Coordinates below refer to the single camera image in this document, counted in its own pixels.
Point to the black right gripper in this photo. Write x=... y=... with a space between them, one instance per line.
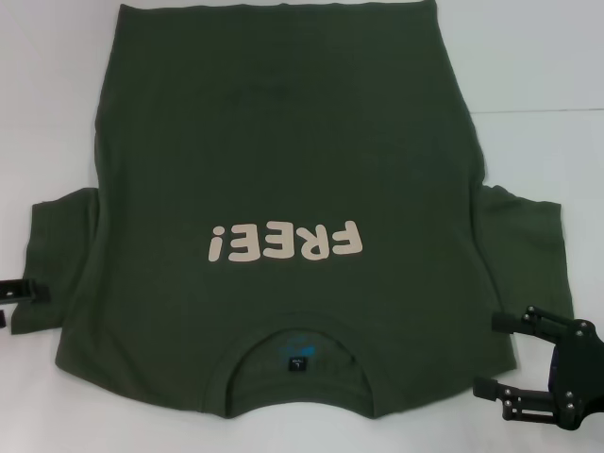
x=582 y=368

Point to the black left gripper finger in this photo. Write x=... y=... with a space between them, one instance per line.
x=4 y=318
x=19 y=290

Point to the dark green FREE print t-shirt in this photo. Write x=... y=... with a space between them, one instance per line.
x=292 y=156

